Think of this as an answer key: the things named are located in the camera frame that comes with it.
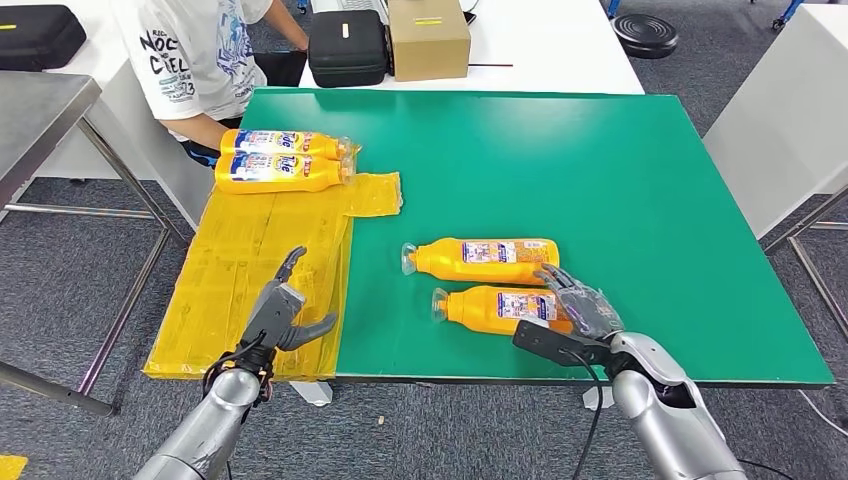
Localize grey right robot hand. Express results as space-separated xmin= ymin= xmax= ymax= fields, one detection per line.
xmin=533 ymin=263 xmax=626 ymax=341

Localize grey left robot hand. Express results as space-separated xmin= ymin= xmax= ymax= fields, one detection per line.
xmin=243 ymin=246 xmax=339 ymax=353

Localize orange detergent bottle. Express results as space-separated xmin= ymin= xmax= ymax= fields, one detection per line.
xmin=400 ymin=237 xmax=562 ymax=287
xmin=214 ymin=151 xmax=358 ymax=196
xmin=431 ymin=284 xmax=575 ymax=337
xmin=220 ymin=129 xmax=356 ymax=162

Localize yellow taped cardboard sheet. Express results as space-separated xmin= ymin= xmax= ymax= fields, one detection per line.
xmin=142 ymin=148 xmax=404 ymax=383

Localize white table foot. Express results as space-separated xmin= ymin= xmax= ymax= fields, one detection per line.
xmin=289 ymin=381 xmax=335 ymax=408
xmin=582 ymin=386 xmax=615 ymax=412

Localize person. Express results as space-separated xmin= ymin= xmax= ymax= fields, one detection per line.
xmin=109 ymin=0 xmax=311 ymax=170

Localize black carrying case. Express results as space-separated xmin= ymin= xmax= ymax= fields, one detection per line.
xmin=308 ymin=9 xmax=392 ymax=89

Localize black round disc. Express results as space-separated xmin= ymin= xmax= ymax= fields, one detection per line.
xmin=610 ymin=13 xmax=680 ymax=60

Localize grey metal table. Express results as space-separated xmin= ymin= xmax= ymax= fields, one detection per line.
xmin=0 ymin=71 xmax=193 ymax=417

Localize brown cardboard box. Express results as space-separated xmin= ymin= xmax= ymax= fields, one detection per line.
xmin=388 ymin=0 xmax=473 ymax=83

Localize silver laptop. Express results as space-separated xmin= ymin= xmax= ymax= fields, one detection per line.
xmin=311 ymin=0 xmax=392 ymax=15

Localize black bag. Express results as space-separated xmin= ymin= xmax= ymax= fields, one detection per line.
xmin=0 ymin=5 xmax=87 ymax=73

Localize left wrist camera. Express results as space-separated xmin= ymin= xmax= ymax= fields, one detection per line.
xmin=241 ymin=281 xmax=308 ymax=356

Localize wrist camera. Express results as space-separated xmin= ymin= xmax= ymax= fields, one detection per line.
xmin=241 ymin=281 xmax=308 ymax=356
xmin=511 ymin=319 xmax=614 ymax=370

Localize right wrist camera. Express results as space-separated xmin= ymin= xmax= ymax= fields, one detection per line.
xmin=511 ymin=319 xmax=614 ymax=370

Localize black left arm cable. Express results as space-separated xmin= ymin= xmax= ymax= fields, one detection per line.
xmin=201 ymin=333 xmax=268 ymax=480

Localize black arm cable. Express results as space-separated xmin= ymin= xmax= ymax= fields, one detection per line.
xmin=569 ymin=349 xmax=605 ymax=480
xmin=201 ymin=333 xmax=268 ymax=480

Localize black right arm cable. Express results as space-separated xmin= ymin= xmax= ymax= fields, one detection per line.
xmin=569 ymin=349 xmax=605 ymax=480

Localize black floor cable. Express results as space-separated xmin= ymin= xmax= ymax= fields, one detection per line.
xmin=736 ymin=458 xmax=793 ymax=480

